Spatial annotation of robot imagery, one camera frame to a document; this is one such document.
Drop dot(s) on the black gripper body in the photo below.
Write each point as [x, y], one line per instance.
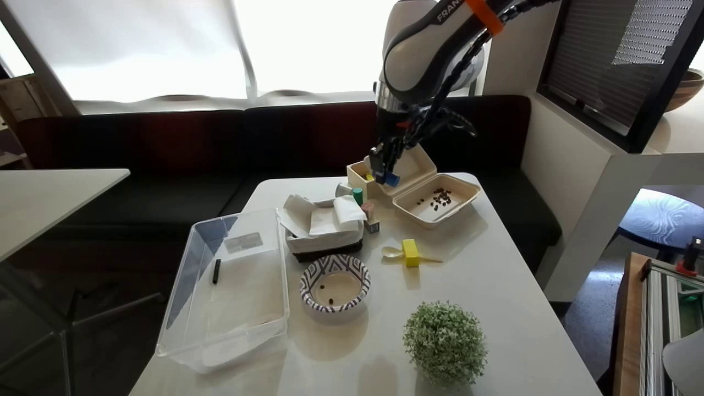
[395, 139]

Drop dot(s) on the blue block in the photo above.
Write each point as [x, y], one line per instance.
[393, 178]

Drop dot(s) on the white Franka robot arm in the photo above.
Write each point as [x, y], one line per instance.
[426, 51]

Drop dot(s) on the green block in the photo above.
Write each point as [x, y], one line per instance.
[356, 196]

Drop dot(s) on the small tan block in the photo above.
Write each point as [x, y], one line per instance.
[367, 212]

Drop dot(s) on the small gray block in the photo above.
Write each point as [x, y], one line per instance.
[373, 225]

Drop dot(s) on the yellow block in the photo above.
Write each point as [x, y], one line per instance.
[409, 251]

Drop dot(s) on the clear plastic storage bin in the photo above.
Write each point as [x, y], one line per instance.
[242, 308]

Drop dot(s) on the tiny yellow piece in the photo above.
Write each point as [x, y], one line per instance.
[367, 178]

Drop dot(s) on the small beige open box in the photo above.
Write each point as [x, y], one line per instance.
[354, 174]

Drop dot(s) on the dark bean pile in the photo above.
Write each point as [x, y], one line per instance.
[441, 199]

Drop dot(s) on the beige clamshell takeout container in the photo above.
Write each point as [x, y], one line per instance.
[461, 192]

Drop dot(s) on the white paper napkins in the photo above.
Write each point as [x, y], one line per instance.
[321, 220]

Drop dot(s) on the pale yellow flat piece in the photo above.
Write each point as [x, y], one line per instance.
[389, 251]

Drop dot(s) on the black white patterned bowl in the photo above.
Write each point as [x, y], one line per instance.
[316, 276]

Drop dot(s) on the green artificial potted plant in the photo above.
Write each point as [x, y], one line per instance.
[446, 342]

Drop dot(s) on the black marker pen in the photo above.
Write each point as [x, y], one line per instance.
[217, 272]

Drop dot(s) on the dark sofa bench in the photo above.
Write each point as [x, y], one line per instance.
[184, 146]

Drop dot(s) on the black framed panel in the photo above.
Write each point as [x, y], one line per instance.
[586, 74]

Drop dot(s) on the white window blind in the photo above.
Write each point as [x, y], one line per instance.
[133, 44]

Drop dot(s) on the wooden mounting board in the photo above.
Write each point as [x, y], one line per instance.
[630, 330]

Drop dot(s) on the brown wooden bowl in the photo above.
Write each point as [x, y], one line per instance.
[689, 89]

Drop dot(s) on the orange black bar clamp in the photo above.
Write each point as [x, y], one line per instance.
[691, 255]

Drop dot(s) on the white side table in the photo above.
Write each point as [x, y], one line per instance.
[45, 199]

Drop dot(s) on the aluminium profile frame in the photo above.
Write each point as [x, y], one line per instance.
[656, 315]

